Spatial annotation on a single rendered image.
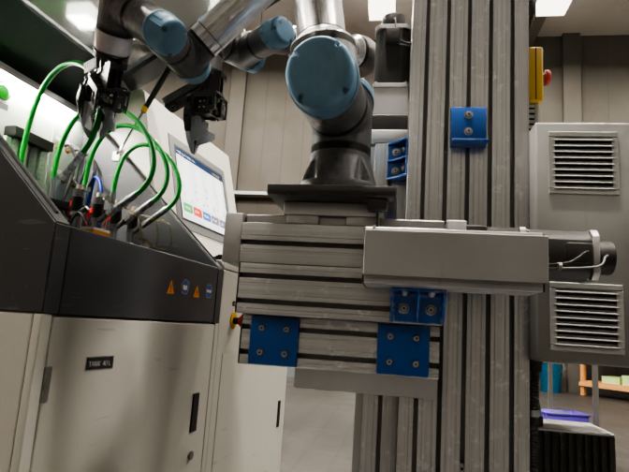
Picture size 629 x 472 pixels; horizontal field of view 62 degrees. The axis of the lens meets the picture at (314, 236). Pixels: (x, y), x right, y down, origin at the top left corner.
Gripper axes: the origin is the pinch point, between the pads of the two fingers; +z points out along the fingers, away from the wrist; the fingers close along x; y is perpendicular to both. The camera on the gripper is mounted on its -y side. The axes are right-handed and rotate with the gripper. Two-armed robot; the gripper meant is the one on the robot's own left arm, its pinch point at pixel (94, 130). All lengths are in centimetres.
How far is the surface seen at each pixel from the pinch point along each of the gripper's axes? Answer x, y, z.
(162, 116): 41, -51, 21
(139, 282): 4.1, 30.2, 20.3
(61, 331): -16.0, 44.0, 16.2
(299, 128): 619, -631, 315
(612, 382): 813, 34, 360
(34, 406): -22, 54, 23
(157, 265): 10.1, 25.3, 20.5
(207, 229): 58, -28, 55
